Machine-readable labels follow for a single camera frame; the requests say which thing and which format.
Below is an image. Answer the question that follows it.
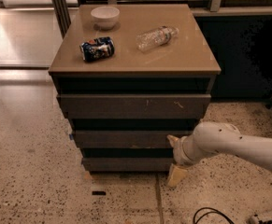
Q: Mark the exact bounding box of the grey power strip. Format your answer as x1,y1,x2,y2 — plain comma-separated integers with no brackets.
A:
249,210,272,224

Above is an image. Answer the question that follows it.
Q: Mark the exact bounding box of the top drawer front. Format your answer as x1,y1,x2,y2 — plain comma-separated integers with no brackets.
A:
57,94,210,119

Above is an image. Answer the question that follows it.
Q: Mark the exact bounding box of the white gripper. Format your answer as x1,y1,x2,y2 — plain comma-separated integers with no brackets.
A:
166,134,201,188

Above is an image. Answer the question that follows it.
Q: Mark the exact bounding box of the clear plastic water bottle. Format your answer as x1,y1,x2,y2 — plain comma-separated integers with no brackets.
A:
136,26,179,52

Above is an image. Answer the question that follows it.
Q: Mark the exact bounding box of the dark low cabinet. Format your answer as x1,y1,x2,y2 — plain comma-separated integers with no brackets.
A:
196,15,272,99

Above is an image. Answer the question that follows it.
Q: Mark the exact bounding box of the crushed blue soda can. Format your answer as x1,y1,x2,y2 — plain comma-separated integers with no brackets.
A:
79,36,115,62

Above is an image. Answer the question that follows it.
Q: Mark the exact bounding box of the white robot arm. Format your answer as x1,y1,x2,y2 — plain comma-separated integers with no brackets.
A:
167,122,272,187

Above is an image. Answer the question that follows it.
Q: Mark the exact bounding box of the drawer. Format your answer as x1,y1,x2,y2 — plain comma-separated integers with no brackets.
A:
57,94,210,119
72,130,192,148
81,158,173,172

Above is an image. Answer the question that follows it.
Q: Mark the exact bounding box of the black floor cable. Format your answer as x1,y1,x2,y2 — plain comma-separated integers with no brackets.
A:
193,206,236,224

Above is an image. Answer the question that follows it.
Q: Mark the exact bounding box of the bottom drawer front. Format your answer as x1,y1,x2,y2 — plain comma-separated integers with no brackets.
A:
81,158,173,172

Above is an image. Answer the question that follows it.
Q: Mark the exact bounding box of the white ceramic bowl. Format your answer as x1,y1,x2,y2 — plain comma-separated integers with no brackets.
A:
91,6,120,30

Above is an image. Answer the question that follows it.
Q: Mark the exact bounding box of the brown drawer cabinet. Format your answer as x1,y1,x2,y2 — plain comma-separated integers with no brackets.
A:
48,4,222,175

